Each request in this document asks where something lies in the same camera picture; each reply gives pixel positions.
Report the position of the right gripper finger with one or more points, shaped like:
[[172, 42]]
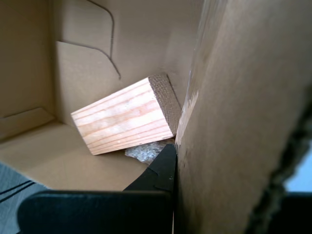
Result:
[[97, 212]]

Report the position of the speckled beige rock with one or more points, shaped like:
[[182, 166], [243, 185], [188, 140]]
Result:
[[143, 153]]

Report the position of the light wooden block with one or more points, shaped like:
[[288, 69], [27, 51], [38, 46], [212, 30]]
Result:
[[122, 119]]

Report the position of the brown cardboard box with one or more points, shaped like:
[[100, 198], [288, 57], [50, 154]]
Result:
[[231, 97]]

